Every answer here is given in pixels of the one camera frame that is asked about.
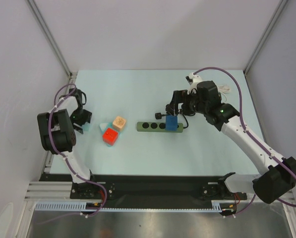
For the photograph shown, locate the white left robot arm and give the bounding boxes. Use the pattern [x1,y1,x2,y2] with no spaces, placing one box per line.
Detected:
[37,84,99,198]

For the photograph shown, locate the black power strip cord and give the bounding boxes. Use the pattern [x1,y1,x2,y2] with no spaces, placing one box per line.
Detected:
[154,112,189,129]

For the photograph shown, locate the beige cube socket adapter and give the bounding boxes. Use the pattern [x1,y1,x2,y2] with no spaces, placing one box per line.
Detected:
[112,116,126,132]

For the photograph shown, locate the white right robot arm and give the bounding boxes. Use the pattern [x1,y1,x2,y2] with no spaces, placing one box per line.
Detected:
[166,81,296,204]

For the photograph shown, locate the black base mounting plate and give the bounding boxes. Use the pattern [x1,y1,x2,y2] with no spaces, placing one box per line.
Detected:
[40,174,257,210]

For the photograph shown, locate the aluminium frame rail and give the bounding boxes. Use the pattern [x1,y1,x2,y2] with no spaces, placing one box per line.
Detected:
[25,71,78,200]

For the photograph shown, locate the white slotted cable duct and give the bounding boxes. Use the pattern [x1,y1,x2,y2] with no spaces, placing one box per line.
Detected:
[35,201,235,213]

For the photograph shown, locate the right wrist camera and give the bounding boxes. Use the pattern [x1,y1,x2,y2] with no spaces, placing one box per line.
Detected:
[185,73,203,94]

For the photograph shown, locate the green power strip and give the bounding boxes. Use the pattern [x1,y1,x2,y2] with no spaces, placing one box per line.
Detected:
[136,121,183,133]

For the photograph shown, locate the red cube socket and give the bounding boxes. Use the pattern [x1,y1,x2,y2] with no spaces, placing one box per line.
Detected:
[102,127,118,146]

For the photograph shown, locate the small teal charger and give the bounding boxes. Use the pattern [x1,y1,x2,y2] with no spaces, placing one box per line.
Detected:
[82,123,91,131]

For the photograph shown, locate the blue cube socket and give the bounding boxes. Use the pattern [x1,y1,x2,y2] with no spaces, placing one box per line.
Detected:
[165,115,178,131]

